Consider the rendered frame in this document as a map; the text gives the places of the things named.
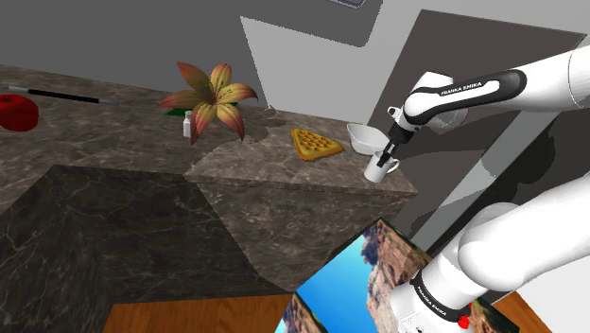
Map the red apple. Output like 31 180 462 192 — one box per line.
0 94 40 133

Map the marble counter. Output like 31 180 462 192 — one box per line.
0 63 419 333

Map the white mug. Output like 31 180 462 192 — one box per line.
363 150 401 184

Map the orange lily flower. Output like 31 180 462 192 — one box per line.
158 61 259 146

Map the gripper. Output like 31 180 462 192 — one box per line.
379 122 415 164

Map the orange triangular waffle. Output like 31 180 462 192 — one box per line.
290 128 345 163

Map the white bowl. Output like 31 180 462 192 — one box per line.
346 122 391 156

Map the black wand with grey tips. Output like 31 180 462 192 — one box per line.
8 85 119 107

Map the patterned robot stand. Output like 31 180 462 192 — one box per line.
274 218 521 333

